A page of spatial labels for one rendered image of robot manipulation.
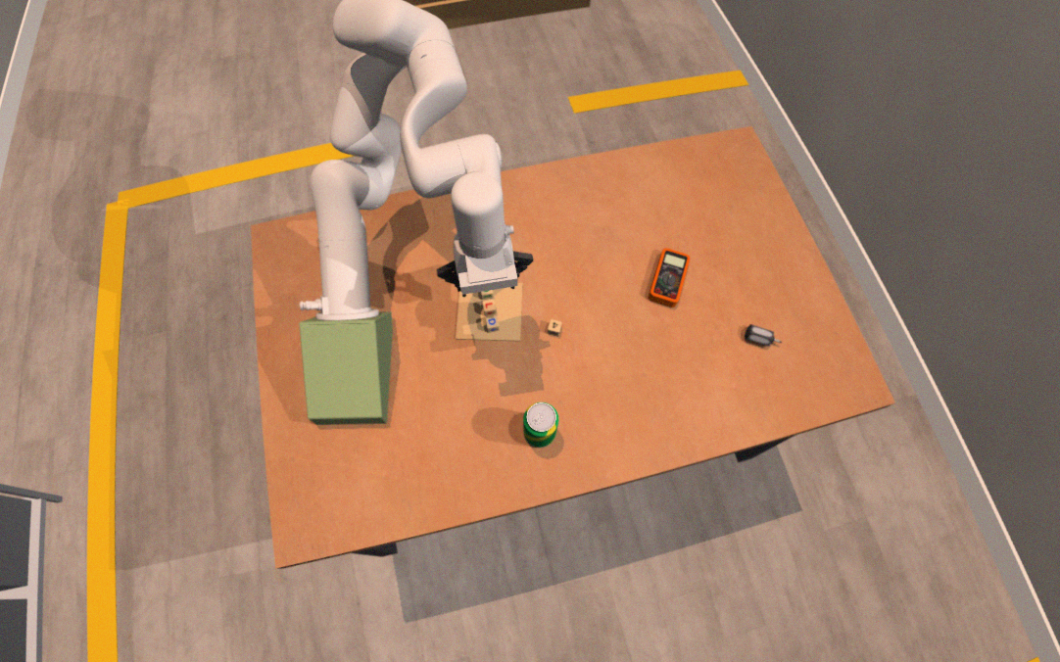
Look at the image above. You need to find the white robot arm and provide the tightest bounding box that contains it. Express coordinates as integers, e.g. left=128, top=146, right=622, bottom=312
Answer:
left=300, top=0, right=518, bottom=320

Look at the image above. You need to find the orange digital multimeter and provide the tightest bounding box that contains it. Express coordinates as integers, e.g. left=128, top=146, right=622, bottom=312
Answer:
left=649, top=248, right=690, bottom=307

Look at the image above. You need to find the tan square mat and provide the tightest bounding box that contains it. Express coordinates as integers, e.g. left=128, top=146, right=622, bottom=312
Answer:
left=456, top=283, right=523, bottom=341

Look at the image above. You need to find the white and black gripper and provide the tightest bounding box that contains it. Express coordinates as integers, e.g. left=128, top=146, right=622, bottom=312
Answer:
left=437, top=235, right=533, bottom=292

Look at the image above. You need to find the green drink can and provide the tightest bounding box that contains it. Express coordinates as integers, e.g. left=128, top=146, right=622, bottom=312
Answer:
left=523, top=402, right=559, bottom=448

